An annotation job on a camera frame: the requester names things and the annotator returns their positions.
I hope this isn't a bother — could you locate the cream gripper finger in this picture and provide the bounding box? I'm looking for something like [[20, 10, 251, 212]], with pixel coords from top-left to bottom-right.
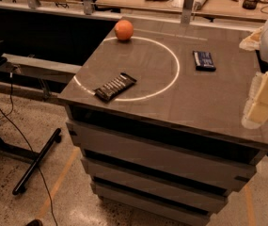
[[239, 27, 262, 51], [242, 72, 268, 129]]

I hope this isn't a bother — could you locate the blue blueberry rxbar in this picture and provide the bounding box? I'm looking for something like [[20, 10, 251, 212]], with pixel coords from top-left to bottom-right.
[[193, 51, 216, 72]]

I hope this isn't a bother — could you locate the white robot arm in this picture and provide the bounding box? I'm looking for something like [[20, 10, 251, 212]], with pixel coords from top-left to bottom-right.
[[239, 20, 268, 129]]

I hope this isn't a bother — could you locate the black chocolate rxbar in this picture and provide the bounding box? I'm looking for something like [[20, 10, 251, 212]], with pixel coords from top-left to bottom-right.
[[95, 73, 136, 103]]

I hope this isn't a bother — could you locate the black round cup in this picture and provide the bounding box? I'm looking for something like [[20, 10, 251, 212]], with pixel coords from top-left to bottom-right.
[[243, 0, 260, 10]]

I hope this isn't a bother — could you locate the grey drawer cabinet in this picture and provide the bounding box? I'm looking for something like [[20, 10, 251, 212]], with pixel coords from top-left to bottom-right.
[[60, 19, 268, 226]]

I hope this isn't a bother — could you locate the orange fruit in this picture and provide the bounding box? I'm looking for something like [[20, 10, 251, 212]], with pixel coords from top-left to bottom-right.
[[114, 20, 134, 40]]

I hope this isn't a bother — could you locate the black chair base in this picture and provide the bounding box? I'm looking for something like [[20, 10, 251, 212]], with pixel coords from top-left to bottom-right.
[[0, 128, 61, 195]]

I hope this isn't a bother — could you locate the metal railing frame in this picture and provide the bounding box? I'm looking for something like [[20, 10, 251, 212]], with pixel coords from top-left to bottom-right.
[[0, 0, 268, 24]]

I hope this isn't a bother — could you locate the black floor cable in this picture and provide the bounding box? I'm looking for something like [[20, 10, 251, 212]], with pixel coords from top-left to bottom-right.
[[0, 69, 59, 226]]

